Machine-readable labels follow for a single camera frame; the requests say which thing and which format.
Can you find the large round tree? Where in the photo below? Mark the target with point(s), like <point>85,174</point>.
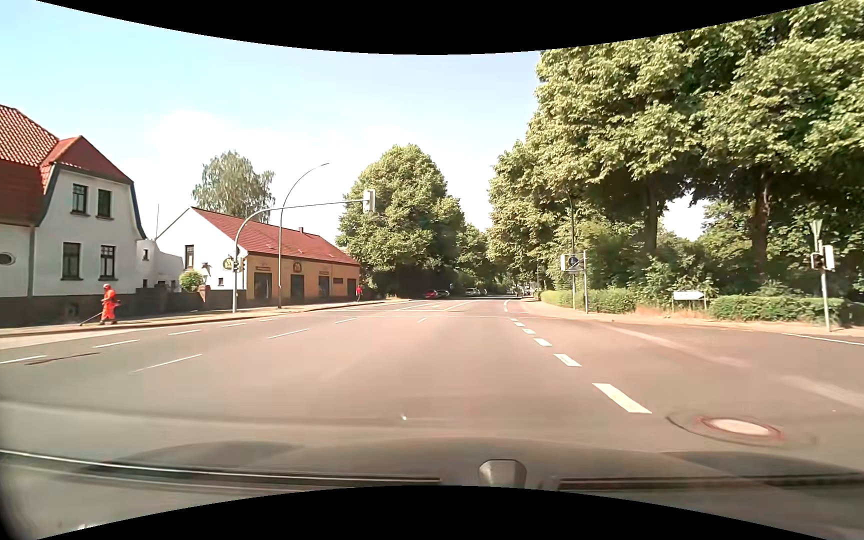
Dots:
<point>402,217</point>

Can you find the grey asphalt road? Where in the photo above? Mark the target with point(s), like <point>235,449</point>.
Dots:
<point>432,360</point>

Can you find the blue road sign on posts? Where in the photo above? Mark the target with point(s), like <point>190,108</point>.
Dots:
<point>573,264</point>

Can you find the low building with red roof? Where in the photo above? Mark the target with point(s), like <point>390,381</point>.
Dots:
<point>282,262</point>

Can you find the car's own bonnet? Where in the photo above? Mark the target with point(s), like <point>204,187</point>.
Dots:
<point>432,461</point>

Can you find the tall birch tree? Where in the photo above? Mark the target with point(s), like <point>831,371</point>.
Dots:
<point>233,186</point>

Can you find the road markings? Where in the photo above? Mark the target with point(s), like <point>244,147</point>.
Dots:
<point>621,398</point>

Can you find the small round bush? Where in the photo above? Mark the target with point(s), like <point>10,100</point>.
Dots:
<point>191,280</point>

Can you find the white sign board on posts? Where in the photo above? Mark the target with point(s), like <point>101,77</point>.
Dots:
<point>688,296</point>

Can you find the paved pavement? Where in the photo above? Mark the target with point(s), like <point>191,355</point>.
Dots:
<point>739,324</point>
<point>177,318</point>

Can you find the row of tall trees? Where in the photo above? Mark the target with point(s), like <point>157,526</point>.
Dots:
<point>702,150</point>

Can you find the trimmed green hedge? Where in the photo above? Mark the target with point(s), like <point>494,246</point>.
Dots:
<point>777,307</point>

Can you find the white house with red roof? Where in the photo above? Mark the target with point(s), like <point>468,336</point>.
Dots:
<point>49,225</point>

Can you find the curved lamp post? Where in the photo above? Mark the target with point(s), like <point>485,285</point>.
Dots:
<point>280,247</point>

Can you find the dark low wall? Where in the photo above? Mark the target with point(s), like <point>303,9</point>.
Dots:
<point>64,307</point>

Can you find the traffic light on straight post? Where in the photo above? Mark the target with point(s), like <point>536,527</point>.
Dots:
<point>823,277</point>

